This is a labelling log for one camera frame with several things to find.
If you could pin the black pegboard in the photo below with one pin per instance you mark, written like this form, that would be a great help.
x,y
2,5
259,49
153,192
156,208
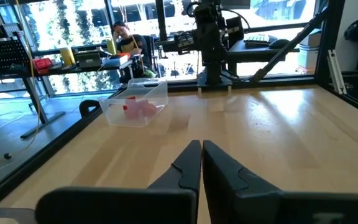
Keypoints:
x,y
5,54

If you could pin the black frame clamp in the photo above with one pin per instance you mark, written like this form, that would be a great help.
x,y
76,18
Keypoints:
x,y
84,107

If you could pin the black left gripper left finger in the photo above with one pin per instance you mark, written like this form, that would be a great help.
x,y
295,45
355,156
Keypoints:
x,y
120,205

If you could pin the clear plastic bin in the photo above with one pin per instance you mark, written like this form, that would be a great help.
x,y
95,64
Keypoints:
x,y
154,90

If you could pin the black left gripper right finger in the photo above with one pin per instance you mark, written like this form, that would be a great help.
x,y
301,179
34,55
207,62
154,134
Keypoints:
x,y
259,205

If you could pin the red long block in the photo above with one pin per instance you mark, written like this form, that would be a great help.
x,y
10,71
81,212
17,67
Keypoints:
x,y
148,109

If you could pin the yellow cylinder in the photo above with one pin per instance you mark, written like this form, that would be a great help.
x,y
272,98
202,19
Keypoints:
x,y
111,46
67,56

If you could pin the person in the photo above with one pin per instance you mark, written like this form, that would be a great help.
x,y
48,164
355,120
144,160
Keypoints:
x,y
132,45

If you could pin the silver aluminium bracket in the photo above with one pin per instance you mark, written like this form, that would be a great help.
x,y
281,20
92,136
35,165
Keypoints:
x,y
336,73

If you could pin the red small block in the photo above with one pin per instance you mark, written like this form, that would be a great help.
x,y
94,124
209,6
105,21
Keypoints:
x,y
130,109

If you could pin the computer keyboard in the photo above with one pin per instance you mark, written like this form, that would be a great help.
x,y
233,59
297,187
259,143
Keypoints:
x,y
256,39

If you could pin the white waste bin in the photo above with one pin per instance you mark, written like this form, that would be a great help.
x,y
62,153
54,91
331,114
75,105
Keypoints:
x,y
309,53

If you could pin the black side desk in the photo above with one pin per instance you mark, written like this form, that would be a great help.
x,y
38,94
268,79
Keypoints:
x,y
247,51

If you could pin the black work desk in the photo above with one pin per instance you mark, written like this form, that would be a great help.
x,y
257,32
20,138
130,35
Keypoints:
x,y
36,102

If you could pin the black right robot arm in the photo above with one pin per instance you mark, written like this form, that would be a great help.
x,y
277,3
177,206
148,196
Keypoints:
x,y
211,40

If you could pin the red tray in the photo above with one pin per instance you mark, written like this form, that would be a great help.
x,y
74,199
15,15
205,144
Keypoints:
x,y
42,63

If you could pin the grey metal box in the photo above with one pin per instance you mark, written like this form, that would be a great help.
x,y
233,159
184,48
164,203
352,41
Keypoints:
x,y
88,59

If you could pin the black computer mouse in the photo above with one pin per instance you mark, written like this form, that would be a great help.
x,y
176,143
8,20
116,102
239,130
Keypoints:
x,y
278,43

